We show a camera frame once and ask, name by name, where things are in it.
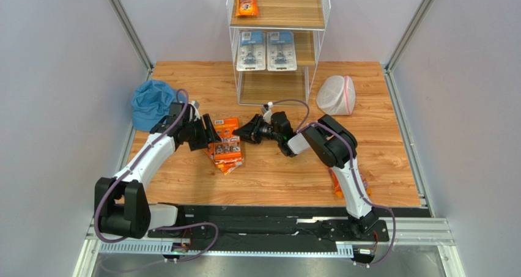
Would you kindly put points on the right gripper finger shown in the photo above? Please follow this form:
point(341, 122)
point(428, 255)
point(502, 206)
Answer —
point(245, 136)
point(251, 128)

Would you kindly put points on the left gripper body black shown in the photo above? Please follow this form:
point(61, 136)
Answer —
point(197, 134)

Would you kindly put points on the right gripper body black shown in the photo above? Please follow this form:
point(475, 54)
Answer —
point(257, 128)

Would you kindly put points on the blue card razor blister pack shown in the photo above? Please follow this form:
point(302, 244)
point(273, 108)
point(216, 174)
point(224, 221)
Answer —
point(251, 54)

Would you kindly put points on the white Gillette razor pack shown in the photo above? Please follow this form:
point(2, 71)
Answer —
point(281, 52)

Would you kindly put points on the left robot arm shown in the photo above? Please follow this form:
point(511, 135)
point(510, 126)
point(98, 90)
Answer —
point(121, 206)

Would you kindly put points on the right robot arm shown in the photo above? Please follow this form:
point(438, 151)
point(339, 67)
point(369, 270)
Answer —
point(335, 147)

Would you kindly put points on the orange razor bag on shelf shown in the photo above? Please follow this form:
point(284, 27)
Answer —
point(246, 8)

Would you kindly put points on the top orange razor box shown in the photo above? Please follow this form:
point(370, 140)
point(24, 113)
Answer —
point(224, 128)

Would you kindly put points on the orange razor box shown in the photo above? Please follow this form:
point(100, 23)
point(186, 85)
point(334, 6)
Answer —
point(228, 164)
point(224, 128)

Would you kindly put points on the lower orange razor box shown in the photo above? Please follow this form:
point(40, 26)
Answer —
point(228, 164)

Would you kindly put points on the blue bucket hat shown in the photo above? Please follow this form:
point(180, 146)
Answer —
point(150, 103)

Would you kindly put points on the white mesh laundry bag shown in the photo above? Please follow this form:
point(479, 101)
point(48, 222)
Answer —
point(337, 96)

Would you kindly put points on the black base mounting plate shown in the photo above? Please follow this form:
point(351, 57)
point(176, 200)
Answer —
point(274, 229)

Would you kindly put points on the orange razor bag left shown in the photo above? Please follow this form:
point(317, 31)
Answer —
point(336, 186)

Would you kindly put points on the orange razor bag right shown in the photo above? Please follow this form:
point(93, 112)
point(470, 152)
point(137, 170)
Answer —
point(366, 186)

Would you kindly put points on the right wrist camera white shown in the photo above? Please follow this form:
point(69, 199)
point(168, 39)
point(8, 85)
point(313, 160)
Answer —
point(267, 112)

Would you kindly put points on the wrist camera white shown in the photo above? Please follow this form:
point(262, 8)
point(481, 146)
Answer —
point(267, 112)
point(193, 110)

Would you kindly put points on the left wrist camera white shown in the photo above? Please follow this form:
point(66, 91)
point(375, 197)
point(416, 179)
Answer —
point(193, 110)

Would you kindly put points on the white wire shelf rack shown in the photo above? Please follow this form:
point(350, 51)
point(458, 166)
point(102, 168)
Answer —
point(308, 20)

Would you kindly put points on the aluminium rail frame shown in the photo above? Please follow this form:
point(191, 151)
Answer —
point(420, 245)

